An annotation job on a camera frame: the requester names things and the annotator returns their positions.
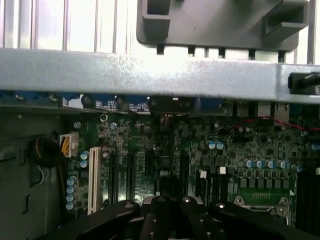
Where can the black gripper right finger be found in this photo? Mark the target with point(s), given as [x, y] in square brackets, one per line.
[195, 220]

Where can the grey parts rack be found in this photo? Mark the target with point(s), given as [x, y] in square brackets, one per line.
[212, 25]

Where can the long black expansion slot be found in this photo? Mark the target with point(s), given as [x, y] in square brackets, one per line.
[113, 177]
[132, 177]
[185, 175]

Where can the black RAM slot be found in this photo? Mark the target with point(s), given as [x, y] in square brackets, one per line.
[225, 187]
[303, 197]
[215, 187]

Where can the white power connector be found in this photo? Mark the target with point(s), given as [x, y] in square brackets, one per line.
[71, 145]

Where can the white expansion slot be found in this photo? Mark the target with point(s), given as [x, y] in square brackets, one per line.
[95, 180]

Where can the blue card retention latch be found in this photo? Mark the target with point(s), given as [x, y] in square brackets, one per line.
[67, 95]
[211, 102]
[30, 95]
[137, 100]

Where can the CPU socket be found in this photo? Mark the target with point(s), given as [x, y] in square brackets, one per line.
[262, 208]

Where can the green motherboard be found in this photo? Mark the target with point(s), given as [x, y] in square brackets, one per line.
[140, 140]

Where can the open black PC case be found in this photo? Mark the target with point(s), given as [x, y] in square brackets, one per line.
[150, 75]

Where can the short black expansion slot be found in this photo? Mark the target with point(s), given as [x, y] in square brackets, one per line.
[150, 162]

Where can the black case lock slider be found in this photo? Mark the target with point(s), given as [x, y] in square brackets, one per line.
[300, 82]

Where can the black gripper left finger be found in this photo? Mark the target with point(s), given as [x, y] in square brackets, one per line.
[155, 220]

